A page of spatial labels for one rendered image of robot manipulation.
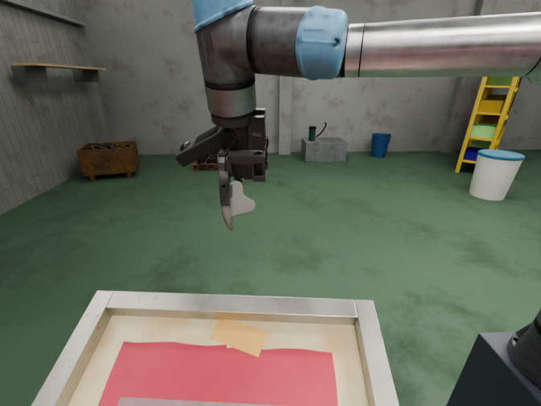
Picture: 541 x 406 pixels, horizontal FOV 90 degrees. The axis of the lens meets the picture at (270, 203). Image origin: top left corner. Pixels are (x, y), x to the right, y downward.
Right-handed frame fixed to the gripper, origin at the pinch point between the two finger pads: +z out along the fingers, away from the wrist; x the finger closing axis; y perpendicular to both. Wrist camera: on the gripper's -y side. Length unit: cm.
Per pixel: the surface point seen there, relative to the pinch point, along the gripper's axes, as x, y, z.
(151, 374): -26.4, -12.8, 18.3
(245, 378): -26.2, 4.2, 18.2
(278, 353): -21.8, 10.2, 18.2
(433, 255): 148, 174, 201
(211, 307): -15.1, -3.7, 14.6
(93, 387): -28.8, -22.4, 18.3
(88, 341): -22.5, -25.3, 15.2
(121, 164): 374, -296, 242
